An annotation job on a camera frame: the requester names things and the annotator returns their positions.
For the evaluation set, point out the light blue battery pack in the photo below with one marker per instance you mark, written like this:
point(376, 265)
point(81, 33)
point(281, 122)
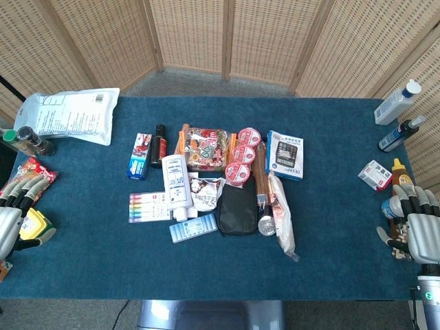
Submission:
point(193, 228)

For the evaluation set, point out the amber honey bottle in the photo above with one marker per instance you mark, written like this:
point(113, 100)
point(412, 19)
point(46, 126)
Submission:
point(400, 173)

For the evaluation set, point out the white bottle blue cap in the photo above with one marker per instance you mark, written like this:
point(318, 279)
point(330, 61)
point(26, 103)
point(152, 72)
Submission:
point(392, 104)

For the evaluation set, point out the red snack bag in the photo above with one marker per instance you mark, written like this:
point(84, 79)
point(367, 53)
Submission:
point(32, 170)

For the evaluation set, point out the woven bamboo folding screen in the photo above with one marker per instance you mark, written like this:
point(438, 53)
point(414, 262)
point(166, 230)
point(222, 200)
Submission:
point(192, 34)

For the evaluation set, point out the dark blue spray bottle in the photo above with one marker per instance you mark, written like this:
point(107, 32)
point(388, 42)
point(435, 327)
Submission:
point(398, 134)

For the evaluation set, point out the small blue label bottle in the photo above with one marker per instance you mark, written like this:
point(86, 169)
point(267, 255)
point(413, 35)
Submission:
point(391, 207)

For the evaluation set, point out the blue table cloth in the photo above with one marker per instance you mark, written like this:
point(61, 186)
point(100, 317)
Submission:
point(103, 261)

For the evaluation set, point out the nuts snack package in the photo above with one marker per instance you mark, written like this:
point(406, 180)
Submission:
point(398, 232)

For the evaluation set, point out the green lid spice bottle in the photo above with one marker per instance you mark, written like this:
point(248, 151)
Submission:
point(9, 137)

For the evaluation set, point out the black pole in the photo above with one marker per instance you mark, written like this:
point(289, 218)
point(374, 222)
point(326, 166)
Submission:
point(12, 87)

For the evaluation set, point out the white plastic bottle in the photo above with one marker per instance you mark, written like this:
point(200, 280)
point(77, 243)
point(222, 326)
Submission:
point(176, 182)

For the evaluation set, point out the orange package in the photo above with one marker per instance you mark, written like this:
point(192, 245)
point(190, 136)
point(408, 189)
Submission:
point(4, 269)

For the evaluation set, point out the colourful mixed snack bag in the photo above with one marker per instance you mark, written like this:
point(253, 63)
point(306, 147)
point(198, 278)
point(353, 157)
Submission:
point(205, 146)

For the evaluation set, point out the black zipper pouch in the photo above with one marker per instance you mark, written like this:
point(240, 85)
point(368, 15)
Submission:
point(237, 209)

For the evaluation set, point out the highlighter pen pack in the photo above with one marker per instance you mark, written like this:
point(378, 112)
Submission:
point(148, 206)

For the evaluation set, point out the white red carton box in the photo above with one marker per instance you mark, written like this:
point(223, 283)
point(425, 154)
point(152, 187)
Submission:
point(373, 173)

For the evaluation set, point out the white milk snack bag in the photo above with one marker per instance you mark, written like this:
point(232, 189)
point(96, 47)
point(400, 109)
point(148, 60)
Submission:
point(206, 192)

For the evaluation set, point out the yellow lid container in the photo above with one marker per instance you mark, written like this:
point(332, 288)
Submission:
point(34, 221)

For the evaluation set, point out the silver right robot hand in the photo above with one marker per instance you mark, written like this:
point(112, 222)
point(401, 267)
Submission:
point(424, 237)

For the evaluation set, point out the dark sauce bottle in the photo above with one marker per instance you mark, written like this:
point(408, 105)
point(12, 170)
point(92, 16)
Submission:
point(158, 146)

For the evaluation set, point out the blue red toothpaste box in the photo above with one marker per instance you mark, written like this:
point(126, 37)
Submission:
point(139, 158)

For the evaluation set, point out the clear jar of clips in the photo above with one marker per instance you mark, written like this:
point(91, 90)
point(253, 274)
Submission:
point(267, 225)

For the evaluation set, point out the long brown wrapped package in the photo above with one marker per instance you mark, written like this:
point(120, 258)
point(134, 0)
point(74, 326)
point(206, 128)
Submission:
point(261, 172)

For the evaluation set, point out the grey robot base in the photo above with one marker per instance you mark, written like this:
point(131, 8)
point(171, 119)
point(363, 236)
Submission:
point(213, 314)

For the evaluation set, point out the blue white calculator box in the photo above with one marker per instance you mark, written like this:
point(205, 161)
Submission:
point(285, 154)

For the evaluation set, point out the large white printed bag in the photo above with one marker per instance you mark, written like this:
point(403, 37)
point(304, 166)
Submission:
point(68, 117)

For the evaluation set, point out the dark pepper grinder bottle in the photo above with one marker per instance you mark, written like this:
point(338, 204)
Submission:
point(36, 142)

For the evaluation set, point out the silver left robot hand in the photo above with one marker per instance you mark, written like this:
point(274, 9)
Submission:
point(8, 223)

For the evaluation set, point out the red white yogurt cup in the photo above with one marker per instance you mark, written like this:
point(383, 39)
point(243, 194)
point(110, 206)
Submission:
point(244, 154)
point(237, 172)
point(250, 136)

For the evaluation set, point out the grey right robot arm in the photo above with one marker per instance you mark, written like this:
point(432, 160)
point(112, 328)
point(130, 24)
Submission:
point(429, 299)

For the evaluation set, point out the clear package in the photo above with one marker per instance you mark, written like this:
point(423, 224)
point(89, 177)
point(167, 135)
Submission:
point(283, 216)

